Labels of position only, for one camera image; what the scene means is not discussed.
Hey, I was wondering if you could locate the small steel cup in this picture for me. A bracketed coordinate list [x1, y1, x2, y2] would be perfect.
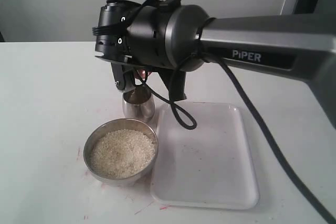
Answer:
[122, 86, 155, 123]

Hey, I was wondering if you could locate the brown wooden spoon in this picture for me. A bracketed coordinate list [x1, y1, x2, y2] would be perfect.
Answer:
[135, 69, 146, 80]

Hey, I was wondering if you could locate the steel bowl of rice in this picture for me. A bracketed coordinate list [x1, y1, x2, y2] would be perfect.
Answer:
[83, 119, 159, 186]

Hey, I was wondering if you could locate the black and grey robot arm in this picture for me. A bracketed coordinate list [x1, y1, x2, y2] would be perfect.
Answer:
[92, 0, 335, 106]

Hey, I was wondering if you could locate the white plastic tray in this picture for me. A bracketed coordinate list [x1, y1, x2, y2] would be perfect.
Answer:
[150, 102, 259, 210]

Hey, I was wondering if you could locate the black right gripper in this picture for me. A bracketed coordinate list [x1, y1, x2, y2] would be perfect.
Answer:
[92, 0, 186, 102]

